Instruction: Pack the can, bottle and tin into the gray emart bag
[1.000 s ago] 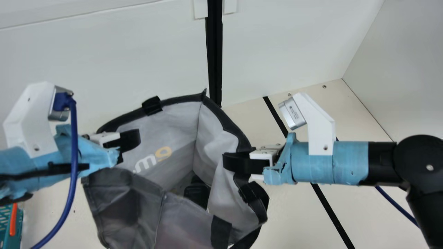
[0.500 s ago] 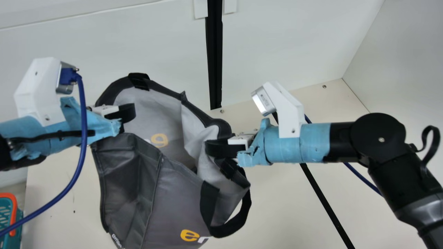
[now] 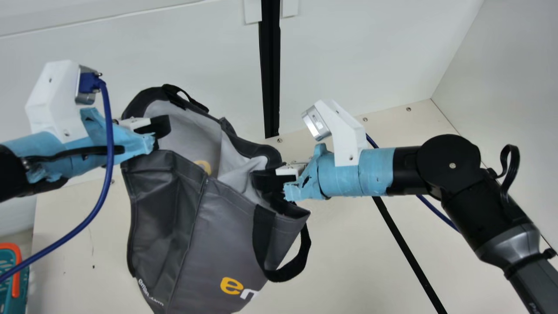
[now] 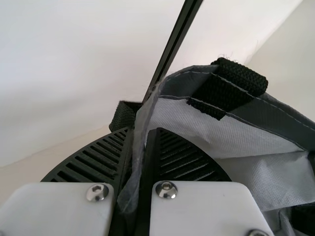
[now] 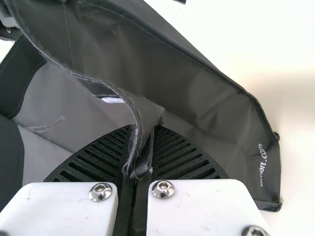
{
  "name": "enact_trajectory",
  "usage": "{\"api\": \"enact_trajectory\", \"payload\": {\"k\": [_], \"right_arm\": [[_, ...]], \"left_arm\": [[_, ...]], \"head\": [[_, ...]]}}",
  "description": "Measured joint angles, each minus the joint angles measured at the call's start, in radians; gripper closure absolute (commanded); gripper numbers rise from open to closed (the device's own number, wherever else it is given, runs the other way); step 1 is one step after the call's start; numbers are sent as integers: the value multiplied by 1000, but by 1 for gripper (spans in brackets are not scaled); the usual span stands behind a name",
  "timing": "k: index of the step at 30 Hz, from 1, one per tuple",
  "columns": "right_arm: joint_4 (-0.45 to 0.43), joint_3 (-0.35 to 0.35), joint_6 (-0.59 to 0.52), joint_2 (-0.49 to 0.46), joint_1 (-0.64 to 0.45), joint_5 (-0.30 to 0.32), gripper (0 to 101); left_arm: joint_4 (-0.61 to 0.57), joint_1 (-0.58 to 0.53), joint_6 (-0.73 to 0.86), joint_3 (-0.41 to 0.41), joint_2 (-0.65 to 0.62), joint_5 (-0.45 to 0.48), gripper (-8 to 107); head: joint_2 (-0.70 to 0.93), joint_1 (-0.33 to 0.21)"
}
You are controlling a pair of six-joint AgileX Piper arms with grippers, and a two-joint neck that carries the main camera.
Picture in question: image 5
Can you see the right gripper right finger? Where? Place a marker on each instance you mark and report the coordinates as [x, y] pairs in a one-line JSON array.
[[197, 209]]

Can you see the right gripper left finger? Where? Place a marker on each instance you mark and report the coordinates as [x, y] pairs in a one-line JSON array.
[[61, 209]]

